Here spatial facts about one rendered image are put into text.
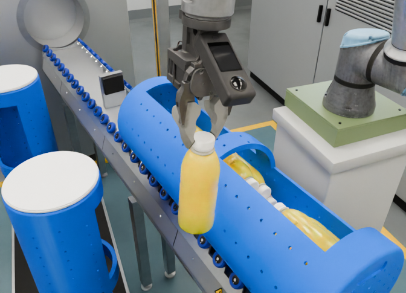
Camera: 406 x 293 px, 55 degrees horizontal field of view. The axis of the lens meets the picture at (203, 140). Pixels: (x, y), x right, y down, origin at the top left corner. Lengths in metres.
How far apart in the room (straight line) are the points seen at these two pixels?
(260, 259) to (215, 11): 0.50
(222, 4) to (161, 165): 0.63
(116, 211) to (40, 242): 1.38
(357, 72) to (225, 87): 0.68
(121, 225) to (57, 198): 1.35
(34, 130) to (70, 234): 0.83
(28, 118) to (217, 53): 1.45
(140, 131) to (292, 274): 0.63
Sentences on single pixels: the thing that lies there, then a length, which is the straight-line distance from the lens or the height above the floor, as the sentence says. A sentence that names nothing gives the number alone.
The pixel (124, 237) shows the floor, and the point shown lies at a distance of 2.44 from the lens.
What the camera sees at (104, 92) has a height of 1.01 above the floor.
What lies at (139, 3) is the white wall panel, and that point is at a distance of 5.90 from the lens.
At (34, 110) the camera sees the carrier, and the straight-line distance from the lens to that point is 1.92.
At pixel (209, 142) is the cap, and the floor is 1.44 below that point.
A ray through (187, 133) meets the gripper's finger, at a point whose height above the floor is 1.46.
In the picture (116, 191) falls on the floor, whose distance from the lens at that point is 2.74.
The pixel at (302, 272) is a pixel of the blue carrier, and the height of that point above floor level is 1.19.
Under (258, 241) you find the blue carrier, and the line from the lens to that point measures 0.83.
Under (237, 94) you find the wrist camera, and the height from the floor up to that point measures 1.56.
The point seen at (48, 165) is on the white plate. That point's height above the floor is 1.04.
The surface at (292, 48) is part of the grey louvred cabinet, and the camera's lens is 3.38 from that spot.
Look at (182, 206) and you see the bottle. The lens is 0.71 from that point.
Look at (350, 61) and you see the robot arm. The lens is 1.16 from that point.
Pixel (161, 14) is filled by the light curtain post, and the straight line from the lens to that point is 1.90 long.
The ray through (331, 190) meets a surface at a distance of 1.20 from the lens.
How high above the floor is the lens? 1.80
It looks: 35 degrees down
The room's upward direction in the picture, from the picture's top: straight up
